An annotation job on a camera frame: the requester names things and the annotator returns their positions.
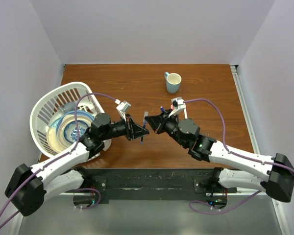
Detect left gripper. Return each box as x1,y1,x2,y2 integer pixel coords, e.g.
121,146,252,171
101,113,148,141

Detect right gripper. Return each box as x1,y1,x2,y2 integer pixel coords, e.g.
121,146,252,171
144,110,188,149

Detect purple pen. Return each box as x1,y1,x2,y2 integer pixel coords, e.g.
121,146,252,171
140,119,146,144

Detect small grey clip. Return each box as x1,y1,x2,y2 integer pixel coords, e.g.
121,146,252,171
143,111,148,121

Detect white yellow pen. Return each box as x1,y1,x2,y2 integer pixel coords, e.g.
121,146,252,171
184,109,188,119

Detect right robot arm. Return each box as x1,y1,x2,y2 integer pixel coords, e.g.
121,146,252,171
145,110,294,203

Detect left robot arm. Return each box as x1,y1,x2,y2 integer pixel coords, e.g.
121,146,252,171
4,113,149,216

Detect light blue mug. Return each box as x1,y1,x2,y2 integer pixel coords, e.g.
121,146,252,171
164,72,182,94

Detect grey object in basket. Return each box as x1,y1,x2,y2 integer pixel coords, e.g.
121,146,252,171
59,102,76,114

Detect stacked plates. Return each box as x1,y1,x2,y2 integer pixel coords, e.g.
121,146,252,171
47,110,94,153

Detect white laundry basket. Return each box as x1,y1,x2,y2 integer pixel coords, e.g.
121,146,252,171
29,82,104,158

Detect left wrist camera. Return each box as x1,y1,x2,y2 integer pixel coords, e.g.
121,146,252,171
115,99,131,120

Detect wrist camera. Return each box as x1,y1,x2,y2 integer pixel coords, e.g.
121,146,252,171
169,97,186,117
115,99,131,120

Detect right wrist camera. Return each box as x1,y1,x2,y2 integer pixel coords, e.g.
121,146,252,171
169,97,186,117

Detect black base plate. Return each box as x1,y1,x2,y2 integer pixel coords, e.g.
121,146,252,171
75,166,237,204

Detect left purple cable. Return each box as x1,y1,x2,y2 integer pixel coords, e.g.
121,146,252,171
0,92,121,235

